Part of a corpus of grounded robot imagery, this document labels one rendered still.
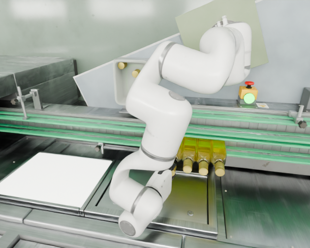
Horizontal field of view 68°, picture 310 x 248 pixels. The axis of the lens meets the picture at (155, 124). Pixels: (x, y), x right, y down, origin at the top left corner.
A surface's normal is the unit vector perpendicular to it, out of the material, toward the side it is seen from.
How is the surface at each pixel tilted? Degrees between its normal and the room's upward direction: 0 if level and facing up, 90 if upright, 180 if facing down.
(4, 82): 90
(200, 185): 90
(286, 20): 0
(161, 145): 3
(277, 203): 90
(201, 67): 33
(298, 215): 90
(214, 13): 4
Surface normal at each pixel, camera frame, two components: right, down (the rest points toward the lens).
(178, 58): -0.31, -0.13
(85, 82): -0.20, 0.40
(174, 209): 0.00, -0.91
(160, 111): -0.38, 0.10
